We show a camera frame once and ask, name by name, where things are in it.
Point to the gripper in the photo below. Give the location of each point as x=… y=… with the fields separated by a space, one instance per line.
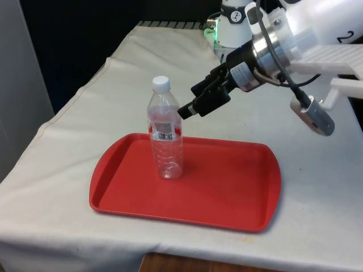
x=242 y=71

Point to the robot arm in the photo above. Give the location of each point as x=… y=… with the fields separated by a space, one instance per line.
x=309 y=17

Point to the clear plastic bottle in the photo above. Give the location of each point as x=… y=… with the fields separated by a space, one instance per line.
x=166 y=141

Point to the red tray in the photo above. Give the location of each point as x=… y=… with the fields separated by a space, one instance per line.
x=227 y=187

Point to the pale cabinet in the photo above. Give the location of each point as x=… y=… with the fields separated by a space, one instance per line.
x=20 y=85

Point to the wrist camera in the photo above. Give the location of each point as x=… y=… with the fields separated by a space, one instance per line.
x=320 y=118

